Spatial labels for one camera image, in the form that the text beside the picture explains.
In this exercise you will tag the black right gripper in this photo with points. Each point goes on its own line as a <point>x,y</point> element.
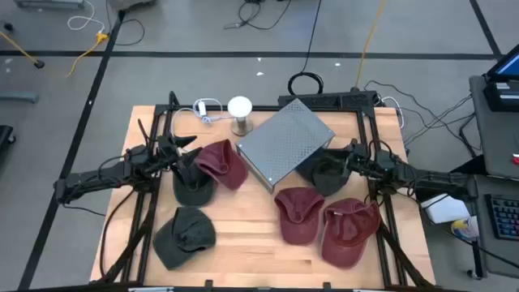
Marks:
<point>365,159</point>

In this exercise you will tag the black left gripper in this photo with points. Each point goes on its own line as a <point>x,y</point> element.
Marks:
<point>169,152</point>

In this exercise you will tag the dark green baseball cap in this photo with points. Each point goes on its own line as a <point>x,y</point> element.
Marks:
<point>194,195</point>
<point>178,251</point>
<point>328,179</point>

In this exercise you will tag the maroon baseball cap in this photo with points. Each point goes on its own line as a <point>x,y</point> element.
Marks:
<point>298,223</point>
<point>344,243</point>
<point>225,166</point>

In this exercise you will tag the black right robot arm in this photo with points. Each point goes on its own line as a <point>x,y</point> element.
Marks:
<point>430,178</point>

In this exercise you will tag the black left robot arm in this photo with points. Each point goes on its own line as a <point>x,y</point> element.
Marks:
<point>101,176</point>

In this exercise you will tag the black perforated power strip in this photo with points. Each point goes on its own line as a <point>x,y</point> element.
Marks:
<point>324,99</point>

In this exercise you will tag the grey perforated metal box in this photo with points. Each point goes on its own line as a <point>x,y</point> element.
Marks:
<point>284,142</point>

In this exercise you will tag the white dome lamp, metal base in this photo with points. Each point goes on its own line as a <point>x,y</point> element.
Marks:
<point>240,106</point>

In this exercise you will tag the white box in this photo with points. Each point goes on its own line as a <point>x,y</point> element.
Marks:
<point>446,211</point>

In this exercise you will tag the black desk crossbar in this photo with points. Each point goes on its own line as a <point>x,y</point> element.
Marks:
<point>474,166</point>

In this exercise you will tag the black table clamp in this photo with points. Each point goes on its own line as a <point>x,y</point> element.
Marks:
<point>326,286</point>
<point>208,284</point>

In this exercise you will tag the white wipes canister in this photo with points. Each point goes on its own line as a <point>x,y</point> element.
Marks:
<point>464,228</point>

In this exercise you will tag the grey desk top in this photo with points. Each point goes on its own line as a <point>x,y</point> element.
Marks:
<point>498,138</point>

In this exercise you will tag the black desktop device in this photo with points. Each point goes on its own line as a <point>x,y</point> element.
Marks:
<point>496,101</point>

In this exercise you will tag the black desk leg with caster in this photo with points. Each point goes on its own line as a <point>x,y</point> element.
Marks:
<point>478,259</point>

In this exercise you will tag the black backlit keyboard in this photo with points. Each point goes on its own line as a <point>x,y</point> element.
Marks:
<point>504,217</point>

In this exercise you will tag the small red object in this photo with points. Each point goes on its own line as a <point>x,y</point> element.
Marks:
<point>516,159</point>

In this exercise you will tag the black floor plug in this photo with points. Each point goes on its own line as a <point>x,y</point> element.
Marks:
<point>39,63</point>

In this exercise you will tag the grey floor bar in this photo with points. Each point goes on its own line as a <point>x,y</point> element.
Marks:
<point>18,97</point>

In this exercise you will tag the grey keyboard shelf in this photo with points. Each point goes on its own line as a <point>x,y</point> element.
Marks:
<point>498,255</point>

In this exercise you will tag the black chair base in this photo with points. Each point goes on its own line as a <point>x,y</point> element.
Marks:
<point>5,140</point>

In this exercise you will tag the small black knob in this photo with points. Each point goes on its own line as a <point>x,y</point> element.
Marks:
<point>7,27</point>

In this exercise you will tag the black aluminium table frame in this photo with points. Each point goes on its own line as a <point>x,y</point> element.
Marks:
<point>142,267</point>

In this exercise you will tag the grey metal floor rail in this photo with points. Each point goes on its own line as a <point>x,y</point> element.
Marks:
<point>48,3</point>

